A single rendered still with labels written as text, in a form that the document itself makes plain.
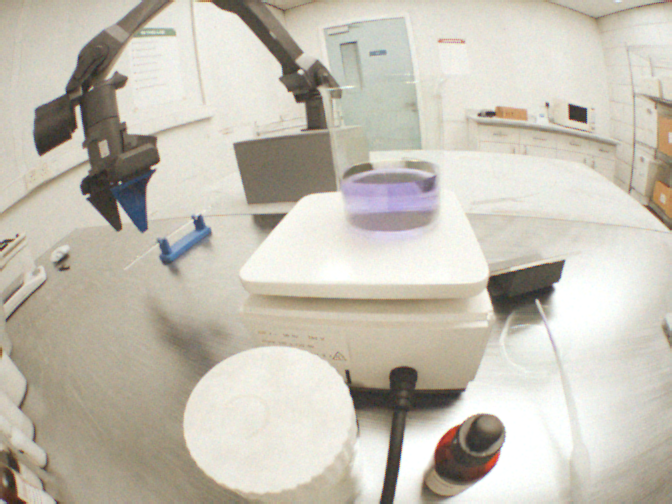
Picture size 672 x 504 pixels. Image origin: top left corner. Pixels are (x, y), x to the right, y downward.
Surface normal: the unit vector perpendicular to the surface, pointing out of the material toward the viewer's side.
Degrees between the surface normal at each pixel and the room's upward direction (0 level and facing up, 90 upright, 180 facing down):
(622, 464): 0
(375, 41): 90
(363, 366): 90
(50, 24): 90
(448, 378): 90
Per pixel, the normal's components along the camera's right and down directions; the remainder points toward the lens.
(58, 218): 0.94, 0.04
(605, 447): -0.15, -0.86
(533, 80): -0.31, 0.51
